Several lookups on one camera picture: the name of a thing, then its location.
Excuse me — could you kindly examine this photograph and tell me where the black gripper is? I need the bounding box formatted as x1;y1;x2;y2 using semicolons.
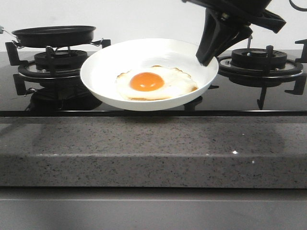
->
191;0;286;66

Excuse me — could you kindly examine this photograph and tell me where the fried egg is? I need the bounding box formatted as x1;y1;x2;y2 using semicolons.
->
116;65;198;101

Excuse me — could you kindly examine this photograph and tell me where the white plate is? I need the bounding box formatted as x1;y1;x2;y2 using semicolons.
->
80;38;219;111

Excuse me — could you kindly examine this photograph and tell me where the black frying pan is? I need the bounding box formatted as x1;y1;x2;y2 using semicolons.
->
12;25;96;48

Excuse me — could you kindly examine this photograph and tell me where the black right gas burner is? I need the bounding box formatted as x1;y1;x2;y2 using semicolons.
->
230;48;287;69

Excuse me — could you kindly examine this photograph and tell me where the black gas burner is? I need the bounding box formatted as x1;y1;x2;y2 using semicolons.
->
230;48;287;69
34;50;88;71

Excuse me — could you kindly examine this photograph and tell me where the black right pan support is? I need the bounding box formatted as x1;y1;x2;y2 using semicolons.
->
218;45;303;79

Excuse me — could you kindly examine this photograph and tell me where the black pan support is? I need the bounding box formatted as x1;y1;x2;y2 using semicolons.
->
218;45;303;79
4;39;111;80

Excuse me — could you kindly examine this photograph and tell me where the black left gas burner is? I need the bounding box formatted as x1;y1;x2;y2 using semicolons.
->
34;50;88;71

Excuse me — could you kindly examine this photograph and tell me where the black glass cooktop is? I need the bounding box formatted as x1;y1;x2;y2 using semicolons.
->
0;52;307;117

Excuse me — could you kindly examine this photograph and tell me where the black left pan support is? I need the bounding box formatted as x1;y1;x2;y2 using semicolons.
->
4;39;111;80

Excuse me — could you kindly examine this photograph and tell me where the black cable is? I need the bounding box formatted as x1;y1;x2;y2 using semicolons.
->
289;0;307;12

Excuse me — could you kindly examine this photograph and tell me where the wire pan reducer ring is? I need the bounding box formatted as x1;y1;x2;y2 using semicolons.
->
12;38;104;52

